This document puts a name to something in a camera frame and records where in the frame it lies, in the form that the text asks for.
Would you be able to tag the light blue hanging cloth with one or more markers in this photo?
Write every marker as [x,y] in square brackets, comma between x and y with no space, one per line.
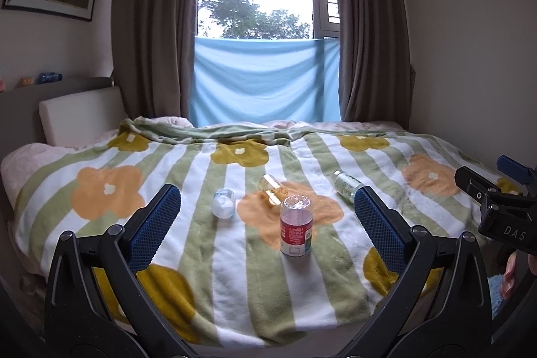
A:
[264,81]

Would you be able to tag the white cushion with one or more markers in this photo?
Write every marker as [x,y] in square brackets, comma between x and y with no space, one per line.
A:
[79,112]

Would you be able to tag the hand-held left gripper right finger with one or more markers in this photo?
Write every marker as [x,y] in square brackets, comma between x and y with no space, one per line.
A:
[377,232]

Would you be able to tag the orange small figure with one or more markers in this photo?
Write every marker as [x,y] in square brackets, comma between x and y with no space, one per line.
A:
[27,80]

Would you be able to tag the person's right hand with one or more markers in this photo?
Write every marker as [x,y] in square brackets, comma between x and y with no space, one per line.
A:
[509,276]

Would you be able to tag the floral striped blanket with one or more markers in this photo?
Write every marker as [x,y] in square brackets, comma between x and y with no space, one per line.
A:
[251,223]

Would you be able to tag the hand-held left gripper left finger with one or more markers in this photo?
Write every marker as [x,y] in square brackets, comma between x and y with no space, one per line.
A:
[154,230]

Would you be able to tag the brown curtain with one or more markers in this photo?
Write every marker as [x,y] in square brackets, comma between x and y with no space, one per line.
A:
[153,18]
[371,22]

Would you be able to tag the blue small figure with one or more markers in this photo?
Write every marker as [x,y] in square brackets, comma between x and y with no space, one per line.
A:
[49,77]

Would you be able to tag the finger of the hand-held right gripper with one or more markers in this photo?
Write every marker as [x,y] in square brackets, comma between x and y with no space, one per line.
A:
[474,179]
[515,169]

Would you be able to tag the green label clear cup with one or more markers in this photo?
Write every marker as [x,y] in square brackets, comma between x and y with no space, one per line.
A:
[347,184]

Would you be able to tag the grey headboard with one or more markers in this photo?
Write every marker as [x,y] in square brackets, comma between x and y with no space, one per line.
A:
[25,102]

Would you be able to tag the red label clear cup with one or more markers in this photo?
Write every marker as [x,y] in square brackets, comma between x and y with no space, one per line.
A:
[296,226]

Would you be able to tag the light blue fluffy cloth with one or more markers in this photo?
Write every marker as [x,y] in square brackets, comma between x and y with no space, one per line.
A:
[496,297]

